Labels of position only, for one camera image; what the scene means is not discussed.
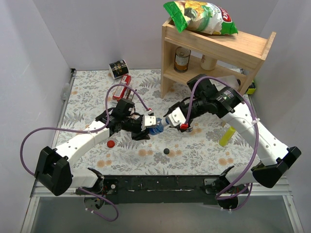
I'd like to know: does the blue-label Pocari bottle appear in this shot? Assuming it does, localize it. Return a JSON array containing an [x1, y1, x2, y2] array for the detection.
[[149, 117, 169, 135]]

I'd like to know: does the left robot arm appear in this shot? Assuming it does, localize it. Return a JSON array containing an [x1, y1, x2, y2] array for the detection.
[[35, 99, 156, 196]]

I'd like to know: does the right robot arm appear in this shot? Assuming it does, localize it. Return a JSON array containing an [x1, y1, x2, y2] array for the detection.
[[161, 74, 301, 193]]

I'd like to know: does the black bottle cap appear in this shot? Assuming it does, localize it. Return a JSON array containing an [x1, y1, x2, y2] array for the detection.
[[163, 148, 170, 154]]

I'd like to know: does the red bottle cap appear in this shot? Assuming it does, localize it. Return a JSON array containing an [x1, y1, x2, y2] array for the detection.
[[106, 140, 115, 148]]

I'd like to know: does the yellow bottle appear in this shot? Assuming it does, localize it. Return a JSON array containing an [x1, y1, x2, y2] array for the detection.
[[219, 126, 236, 147]]

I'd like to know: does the floral table mat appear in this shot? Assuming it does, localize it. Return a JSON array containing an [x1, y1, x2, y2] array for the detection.
[[57, 70, 253, 175]]

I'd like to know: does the brown snack bar wrapper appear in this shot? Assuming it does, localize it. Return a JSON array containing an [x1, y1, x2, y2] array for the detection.
[[125, 88, 135, 101]]

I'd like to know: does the red cardboard box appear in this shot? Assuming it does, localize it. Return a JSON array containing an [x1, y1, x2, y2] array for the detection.
[[112, 74, 132, 101]]

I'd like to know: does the beige cup on shelf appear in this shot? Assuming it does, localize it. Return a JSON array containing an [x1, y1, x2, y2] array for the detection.
[[200, 55, 217, 71]]

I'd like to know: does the tin can on shelf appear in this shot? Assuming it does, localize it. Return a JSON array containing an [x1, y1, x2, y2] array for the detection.
[[174, 47, 191, 73]]

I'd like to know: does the white jug on shelf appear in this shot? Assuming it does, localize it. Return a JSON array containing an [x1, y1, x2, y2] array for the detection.
[[210, 75, 240, 90]]

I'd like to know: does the yellow green box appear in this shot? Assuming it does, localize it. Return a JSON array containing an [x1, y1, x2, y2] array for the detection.
[[245, 81, 256, 95]]

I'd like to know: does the black base bar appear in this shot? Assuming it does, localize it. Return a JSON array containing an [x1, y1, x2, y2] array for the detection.
[[76, 167, 248, 209]]

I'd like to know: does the wooden shelf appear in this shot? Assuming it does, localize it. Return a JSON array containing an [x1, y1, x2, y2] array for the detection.
[[160, 19, 276, 98]]

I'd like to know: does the green chips bag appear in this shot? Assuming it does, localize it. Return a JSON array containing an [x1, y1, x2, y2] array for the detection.
[[163, 0, 239, 35]]

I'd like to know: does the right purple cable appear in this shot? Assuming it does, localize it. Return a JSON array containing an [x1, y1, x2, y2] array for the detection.
[[184, 75, 261, 211]]

